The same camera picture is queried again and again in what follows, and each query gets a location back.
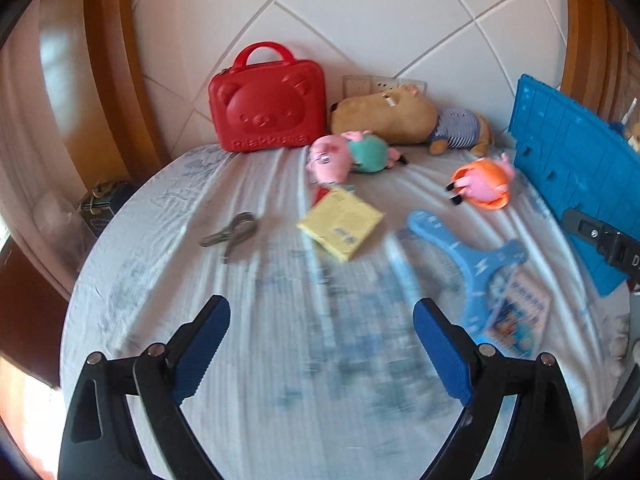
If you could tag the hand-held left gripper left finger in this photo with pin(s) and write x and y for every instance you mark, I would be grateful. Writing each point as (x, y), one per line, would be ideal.
(205, 345)

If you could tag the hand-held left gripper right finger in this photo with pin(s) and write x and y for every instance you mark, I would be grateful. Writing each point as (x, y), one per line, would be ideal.
(442, 350)

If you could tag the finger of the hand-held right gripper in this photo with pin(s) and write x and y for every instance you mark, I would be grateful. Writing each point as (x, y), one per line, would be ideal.
(587, 230)

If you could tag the blue cartoon print box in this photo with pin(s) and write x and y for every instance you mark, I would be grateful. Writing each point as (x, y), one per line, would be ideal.
(520, 320)

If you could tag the blue plastic crate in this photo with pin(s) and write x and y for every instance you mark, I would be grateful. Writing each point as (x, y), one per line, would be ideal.
(560, 150)

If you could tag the blue three-arm boomerang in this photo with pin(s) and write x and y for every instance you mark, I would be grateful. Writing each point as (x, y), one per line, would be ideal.
(465, 255)

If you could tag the white cloth covered desktop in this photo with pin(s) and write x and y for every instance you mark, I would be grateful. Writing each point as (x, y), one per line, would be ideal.
(280, 310)

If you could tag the yellow plush toy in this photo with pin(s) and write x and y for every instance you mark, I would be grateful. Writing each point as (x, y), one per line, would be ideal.
(634, 135)

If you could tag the pink pig plush orange dress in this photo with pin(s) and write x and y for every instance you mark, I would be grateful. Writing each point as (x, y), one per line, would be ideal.
(482, 185)

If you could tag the yellow flat packet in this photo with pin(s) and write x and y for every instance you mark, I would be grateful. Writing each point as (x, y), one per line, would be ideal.
(340, 225)

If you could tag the dark box beside table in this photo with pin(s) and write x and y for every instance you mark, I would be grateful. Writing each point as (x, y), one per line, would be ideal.
(102, 202)

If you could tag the clear plastic bag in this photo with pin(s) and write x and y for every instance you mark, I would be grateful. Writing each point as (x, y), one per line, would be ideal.
(57, 225)

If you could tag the pink pig plush green dress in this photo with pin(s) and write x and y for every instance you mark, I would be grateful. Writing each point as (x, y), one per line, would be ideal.
(335, 160)

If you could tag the brown plush dog striped shirt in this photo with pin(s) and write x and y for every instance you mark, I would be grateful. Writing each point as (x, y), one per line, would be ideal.
(390, 115)

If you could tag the red bear carry case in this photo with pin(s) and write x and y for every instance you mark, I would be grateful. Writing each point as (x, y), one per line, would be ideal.
(265, 110)

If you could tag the white wall socket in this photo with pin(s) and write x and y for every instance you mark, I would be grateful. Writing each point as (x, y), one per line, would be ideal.
(360, 84)

